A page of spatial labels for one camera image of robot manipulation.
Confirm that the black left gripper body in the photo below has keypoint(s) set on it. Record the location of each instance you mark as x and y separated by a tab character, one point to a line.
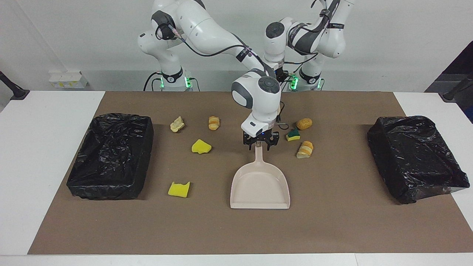
282	75

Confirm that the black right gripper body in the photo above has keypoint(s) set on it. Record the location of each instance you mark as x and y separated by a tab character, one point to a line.
262	137

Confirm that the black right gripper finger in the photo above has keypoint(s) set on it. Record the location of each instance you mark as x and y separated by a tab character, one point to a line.
251	145
270	145

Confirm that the green and yellow sponge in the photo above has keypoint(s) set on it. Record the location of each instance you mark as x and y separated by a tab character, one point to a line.
293	135

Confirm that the striped bread slice stack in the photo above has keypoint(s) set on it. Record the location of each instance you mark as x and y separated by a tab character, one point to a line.
305	149

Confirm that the brown bun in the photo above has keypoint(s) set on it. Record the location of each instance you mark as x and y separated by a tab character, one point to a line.
303	123

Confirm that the beige plastic dustpan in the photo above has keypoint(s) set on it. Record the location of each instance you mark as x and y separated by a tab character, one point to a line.
258	184

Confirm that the pale bread chunk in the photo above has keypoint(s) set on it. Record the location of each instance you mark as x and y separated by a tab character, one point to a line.
177	124

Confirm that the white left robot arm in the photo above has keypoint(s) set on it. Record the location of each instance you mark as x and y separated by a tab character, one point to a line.
329	37

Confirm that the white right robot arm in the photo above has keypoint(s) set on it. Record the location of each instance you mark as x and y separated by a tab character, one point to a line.
258	92

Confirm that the bin with black bag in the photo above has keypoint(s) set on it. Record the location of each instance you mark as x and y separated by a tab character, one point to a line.
111	155
414	159

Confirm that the small striped croissant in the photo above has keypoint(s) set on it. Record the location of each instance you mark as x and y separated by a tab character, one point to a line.
213	123

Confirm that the notched yellow sponge piece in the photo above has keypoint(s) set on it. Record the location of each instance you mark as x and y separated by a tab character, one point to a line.
178	190

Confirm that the brown table mat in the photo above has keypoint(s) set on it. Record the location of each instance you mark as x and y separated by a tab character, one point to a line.
332	221

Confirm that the black stand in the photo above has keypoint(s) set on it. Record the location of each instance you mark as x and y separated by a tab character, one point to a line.
452	94
16	93

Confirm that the dark background furniture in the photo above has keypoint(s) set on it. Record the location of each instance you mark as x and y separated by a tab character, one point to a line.
462	66

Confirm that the white wall power strip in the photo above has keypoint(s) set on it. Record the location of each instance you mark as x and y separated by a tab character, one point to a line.
68	79

